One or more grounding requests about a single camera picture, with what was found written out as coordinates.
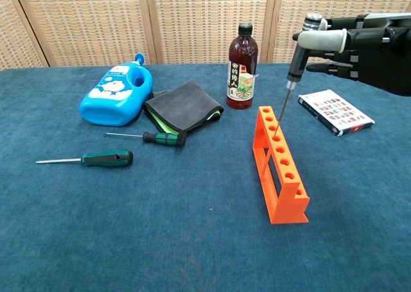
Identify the grey folded cloth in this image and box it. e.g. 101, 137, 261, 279
142, 80, 225, 147

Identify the bamboo folding screen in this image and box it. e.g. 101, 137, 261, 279
0, 0, 411, 71

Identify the dark vinegar bottle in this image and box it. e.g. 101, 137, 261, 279
226, 22, 259, 110

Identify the blue cartoon detergent bottle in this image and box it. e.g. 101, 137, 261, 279
79, 52, 154, 127

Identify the blue carpet table mat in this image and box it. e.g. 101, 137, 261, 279
0, 60, 411, 292

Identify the green black striped screwdriver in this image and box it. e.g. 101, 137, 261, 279
103, 131, 181, 147

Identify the white printed card box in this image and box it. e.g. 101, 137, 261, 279
297, 89, 376, 137

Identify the dark green handle screwdriver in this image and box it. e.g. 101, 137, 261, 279
35, 150, 134, 168

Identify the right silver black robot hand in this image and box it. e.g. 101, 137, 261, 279
292, 12, 411, 97

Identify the orange drill bit holder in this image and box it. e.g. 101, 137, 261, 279
251, 105, 311, 225

